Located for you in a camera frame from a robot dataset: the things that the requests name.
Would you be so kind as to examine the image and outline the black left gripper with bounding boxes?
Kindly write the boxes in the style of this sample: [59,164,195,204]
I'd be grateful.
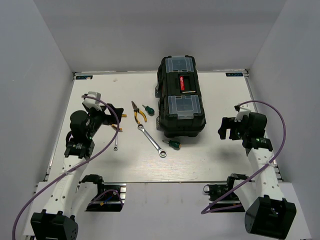
[85,103,124,139]

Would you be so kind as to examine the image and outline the yellow needle-nose pliers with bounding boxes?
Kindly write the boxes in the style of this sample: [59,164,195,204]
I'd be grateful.
[131,101,147,125]

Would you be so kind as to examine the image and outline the black plastic toolbox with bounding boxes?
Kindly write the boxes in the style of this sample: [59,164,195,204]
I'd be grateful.
[155,55,206,138]

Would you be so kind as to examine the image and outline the green orange stubby screwdriver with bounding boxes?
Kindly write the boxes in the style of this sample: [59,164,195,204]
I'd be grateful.
[162,140,181,150]

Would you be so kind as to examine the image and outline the large ratcheting wrench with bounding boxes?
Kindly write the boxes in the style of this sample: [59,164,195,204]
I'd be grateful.
[137,124,167,158]

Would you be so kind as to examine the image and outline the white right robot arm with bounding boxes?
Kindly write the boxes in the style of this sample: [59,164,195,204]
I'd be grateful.
[218,112,297,240]

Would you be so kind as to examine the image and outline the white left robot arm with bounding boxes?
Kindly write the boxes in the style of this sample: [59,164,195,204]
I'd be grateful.
[30,100,124,240]

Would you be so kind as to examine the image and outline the small combination wrench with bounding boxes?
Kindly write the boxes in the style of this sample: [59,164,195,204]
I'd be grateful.
[113,134,119,151]

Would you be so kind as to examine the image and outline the blue label left corner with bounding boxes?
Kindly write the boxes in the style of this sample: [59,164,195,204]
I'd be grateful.
[75,75,93,80]

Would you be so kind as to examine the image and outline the blue label corner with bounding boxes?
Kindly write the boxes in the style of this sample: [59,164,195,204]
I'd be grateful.
[75,75,93,80]
[225,72,244,77]

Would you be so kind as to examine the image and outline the blue label right corner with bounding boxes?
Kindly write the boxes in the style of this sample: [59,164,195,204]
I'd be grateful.
[225,72,244,77]

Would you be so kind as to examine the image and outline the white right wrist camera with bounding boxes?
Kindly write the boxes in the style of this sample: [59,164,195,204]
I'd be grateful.
[234,103,252,122]

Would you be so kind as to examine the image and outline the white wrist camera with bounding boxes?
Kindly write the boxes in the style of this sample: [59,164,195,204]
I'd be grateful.
[234,103,252,122]
[82,91,102,111]

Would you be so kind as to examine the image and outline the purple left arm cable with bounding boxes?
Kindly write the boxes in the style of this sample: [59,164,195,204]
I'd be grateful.
[11,94,120,240]

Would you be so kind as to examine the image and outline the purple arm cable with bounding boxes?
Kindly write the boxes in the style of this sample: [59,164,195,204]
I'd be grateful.
[11,94,120,240]
[201,100,287,215]

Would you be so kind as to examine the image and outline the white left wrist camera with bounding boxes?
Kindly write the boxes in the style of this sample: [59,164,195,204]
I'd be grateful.
[82,91,102,111]

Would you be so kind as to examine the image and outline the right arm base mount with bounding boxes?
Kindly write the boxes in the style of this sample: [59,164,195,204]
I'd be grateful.
[203,183,247,213]

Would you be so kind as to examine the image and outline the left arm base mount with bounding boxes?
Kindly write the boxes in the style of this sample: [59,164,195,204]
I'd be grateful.
[85,182,127,213]

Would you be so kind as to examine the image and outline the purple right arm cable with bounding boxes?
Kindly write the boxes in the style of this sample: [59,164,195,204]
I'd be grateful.
[201,100,287,215]

